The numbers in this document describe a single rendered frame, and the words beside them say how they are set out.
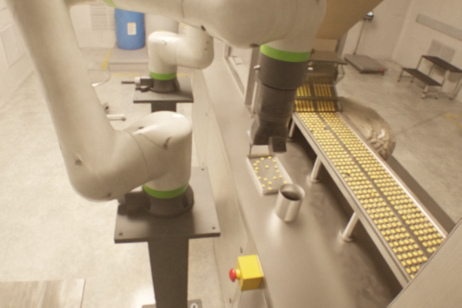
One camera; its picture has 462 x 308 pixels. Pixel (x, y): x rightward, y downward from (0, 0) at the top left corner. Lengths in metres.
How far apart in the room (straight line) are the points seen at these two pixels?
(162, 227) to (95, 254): 1.15
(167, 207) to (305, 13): 0.55
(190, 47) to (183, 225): 0.72
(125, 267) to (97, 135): 1.29
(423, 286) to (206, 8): 0.43
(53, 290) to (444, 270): 0.91
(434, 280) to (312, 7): 0.40
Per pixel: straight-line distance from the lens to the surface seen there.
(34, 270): 1.96
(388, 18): 6.14
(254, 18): 0.41
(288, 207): 0.96
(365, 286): 0.95
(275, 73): 0.55
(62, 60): 0.64
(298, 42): 0.53
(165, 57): 1.30
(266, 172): 1.15
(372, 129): 1.27
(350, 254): 0.99
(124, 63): 3.95
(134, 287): 1.76
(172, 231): 0.78
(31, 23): 0.66
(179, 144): 0.67
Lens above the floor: 1.53
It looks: 34 degrees down
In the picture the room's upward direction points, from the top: 7 degrees clockwise
